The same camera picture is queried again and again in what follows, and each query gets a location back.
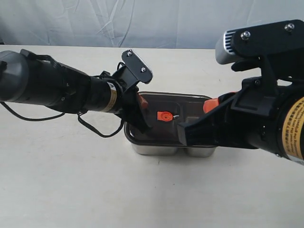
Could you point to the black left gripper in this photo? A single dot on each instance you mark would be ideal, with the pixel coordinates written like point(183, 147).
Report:
point(118, 94)

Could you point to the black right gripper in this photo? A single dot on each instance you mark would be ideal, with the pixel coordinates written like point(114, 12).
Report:
point(267, 113)

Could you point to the dark transparent lunch box lid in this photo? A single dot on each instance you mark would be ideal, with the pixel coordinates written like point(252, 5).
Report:
point(163, 113)

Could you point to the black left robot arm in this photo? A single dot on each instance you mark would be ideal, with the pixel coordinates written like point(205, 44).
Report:
point(29, 78)

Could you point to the steel two-compartment lunch box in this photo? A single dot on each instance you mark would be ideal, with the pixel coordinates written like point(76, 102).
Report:
point(201, 151)

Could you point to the light blue backdrop cloth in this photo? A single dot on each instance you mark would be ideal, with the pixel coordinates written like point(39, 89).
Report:
point(135, 23)

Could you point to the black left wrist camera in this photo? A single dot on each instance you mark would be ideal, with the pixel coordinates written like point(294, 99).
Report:
point(137, 66)

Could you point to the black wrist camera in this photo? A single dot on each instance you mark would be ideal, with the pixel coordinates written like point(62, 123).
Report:
point(282, 42)
point(137, 66)

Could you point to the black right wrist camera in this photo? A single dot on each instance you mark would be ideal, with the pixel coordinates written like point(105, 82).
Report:
point(282, 42)

